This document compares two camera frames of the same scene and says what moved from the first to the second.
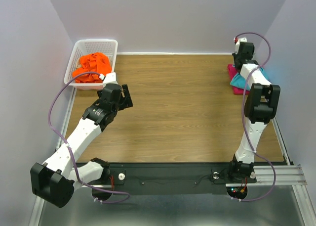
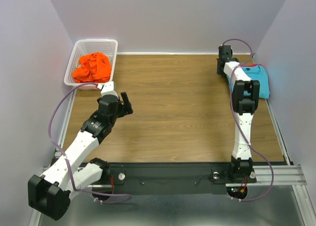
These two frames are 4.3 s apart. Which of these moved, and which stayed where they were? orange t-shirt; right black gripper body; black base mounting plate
Moved: right black gripper body
Stayed: black base mounting plate; orange t-shirt
